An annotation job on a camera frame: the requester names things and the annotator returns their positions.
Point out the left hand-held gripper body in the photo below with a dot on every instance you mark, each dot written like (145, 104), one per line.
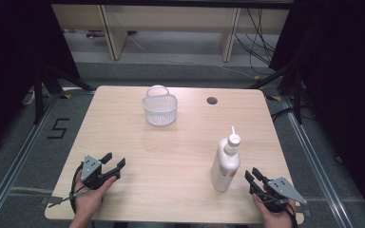
(91, 171)

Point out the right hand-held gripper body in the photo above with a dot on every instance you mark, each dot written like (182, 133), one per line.
(280, 188)

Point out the white pump bottle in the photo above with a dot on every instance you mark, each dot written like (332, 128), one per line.
(225, 164)

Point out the white plastic basket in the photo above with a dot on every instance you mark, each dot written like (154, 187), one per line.
(160, 110)

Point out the person's left hand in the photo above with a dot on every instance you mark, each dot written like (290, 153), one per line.
(88, 201)

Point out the person's right hand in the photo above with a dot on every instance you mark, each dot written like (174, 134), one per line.
(275, 220)

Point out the grey floor tape piece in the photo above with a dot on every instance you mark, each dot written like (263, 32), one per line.
(306, 212)
(52, 200)

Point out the black zip tie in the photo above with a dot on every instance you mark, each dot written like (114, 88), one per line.
(61, 201)

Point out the yellow black floor tape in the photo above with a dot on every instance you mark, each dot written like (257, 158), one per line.
(274, 98)

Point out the black metal stand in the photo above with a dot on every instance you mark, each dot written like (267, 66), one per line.
(39, 95)
(297, 95)

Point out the black table grommet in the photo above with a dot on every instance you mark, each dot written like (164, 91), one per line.
(212, 100)

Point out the dark curtain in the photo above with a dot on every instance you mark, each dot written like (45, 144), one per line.
(12, 63)
(345, 79)

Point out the aluminium floor rail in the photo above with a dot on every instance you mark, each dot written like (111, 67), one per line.
(15, 164)
(313, 164)

